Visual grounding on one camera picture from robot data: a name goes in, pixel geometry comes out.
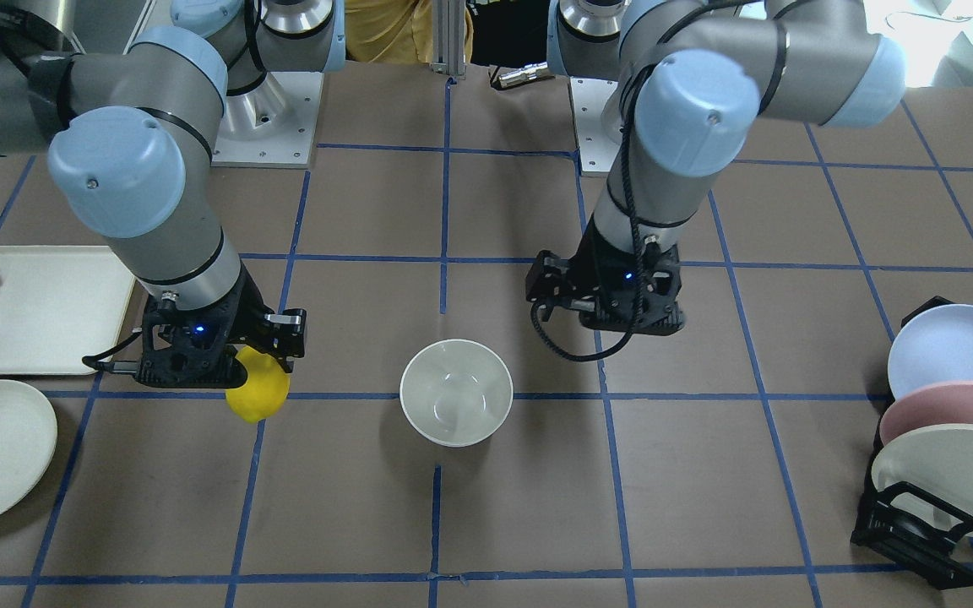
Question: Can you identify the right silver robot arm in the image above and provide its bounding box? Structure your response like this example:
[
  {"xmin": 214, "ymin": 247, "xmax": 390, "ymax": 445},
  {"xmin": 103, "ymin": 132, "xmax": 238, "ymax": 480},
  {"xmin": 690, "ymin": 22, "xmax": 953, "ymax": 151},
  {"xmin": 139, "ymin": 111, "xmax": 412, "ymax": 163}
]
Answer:
[{"xmin": 0, "ymin": 1, "xmax": 346, "ymax": 389}]

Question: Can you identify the yellow lemon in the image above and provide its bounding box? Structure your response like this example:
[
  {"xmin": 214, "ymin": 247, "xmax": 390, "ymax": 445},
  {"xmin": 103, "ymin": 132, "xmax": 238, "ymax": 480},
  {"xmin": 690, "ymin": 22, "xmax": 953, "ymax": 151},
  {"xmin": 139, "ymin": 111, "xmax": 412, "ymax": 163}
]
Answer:
[{"xmin": 225, "ymin": 346, "xmax": 290, "ymax": 424}]

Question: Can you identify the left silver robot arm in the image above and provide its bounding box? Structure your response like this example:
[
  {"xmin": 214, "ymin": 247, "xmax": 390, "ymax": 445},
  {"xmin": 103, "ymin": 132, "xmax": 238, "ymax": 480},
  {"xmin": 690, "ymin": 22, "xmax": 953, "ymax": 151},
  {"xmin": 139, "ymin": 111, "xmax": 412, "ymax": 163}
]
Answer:
[{"xmin": 525, "ymin": 1, "xmax": 907, "ymax": 335}]

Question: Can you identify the person in yellow shirt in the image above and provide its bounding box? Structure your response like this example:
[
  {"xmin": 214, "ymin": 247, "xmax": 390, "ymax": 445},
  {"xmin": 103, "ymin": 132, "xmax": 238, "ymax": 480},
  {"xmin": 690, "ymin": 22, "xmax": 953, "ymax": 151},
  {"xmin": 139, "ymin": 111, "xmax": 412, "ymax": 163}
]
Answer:
[{"xmin": 343, "ymin": 0, "xmax": 454, "ymax": 65}]

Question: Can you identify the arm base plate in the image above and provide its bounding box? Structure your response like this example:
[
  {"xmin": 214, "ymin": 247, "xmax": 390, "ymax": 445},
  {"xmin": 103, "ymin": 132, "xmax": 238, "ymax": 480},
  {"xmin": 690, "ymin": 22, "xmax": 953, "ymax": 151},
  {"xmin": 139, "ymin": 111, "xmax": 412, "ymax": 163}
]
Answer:
[
  {"xmin": 570, "ymin": 78, "xmax": 622, "ymax": 177},
  {"xmin": 212, "ymin": 72, "xmax": 324, "ymax": 170}
]

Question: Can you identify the aluminium frame post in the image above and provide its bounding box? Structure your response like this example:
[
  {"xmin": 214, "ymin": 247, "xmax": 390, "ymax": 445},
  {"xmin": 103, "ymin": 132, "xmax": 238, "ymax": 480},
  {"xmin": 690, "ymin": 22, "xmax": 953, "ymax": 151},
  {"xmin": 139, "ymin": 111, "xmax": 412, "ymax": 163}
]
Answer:
[{"xmin": 429, "ymin": 0, "xmax": 468, "ymax": 80}]

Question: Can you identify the white ceramic bowl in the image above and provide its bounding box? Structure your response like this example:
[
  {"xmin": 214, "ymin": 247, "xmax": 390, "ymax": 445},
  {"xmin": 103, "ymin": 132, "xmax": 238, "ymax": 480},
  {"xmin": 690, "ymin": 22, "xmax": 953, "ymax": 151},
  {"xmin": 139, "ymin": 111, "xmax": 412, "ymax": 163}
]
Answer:
[{"xmin": 399, "ymin": 339, "xmax": 514, "ymax": 448}]

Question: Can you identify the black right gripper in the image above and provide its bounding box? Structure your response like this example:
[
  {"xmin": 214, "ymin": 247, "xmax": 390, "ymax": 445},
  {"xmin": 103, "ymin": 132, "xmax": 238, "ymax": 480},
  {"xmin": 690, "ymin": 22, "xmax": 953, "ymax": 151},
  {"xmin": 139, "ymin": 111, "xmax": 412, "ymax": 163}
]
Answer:
[{"xmin": 133, "ymin": 270, "xmax": 307, "ymax": 390}]

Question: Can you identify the white plate in rack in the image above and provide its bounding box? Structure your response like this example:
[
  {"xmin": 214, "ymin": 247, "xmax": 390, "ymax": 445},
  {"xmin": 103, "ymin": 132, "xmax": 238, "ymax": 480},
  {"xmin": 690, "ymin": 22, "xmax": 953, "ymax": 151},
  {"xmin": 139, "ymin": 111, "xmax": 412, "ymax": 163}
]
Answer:
[{"xmin": 870, "ymin": 424, "xmax": 973, "ymax": 517}]

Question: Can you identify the white rectangular tray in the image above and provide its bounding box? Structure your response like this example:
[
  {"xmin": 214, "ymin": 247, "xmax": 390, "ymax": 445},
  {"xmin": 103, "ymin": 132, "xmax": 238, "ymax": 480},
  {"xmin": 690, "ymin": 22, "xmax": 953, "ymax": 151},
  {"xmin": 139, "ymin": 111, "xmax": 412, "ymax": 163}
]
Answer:
[{"xmin": 0, "ymin": 246, "xmax": 136, "ymax": 376}]

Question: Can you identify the black dish rack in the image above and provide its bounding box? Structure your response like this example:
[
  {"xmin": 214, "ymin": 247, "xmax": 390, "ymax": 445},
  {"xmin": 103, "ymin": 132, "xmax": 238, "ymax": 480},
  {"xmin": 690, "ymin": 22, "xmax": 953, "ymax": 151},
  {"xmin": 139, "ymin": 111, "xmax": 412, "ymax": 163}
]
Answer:
[{"xmin": 851, "ymin": 296, "xmax": 973, "ymax": 591}]

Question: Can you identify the blue plate in rack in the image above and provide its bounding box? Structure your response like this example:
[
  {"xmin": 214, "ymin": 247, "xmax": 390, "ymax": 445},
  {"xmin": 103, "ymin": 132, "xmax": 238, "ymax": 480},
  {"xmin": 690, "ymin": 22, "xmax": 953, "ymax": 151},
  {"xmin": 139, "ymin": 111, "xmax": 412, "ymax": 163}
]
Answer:
[{"xmin": 887, "ymin": 304, "xmax": 973, "ymax": 398}]

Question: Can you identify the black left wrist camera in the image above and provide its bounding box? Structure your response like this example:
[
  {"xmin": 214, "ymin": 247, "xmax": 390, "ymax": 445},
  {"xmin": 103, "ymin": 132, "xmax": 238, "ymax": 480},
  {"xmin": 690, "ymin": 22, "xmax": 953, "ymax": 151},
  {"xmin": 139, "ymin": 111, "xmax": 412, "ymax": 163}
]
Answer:
[{"xmin": 525, "ymin": 250, "xmax": 574, "ymax": 323}]

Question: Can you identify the pink plate in rack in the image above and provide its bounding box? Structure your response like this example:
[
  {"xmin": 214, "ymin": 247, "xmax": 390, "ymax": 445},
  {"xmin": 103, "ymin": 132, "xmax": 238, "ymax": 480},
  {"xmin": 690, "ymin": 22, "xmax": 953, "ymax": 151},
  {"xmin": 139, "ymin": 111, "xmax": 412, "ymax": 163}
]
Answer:
[{"xmin": 878, "ymin": 381, "xmax": 973, "ymax": 445}]

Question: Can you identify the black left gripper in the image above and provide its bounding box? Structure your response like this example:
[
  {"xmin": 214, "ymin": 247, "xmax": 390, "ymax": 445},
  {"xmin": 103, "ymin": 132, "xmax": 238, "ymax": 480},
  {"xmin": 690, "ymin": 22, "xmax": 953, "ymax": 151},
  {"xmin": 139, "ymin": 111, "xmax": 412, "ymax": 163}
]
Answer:
[{"xmin": 573, "ymin": 220, "xmax": 686, "ymax": 336}]

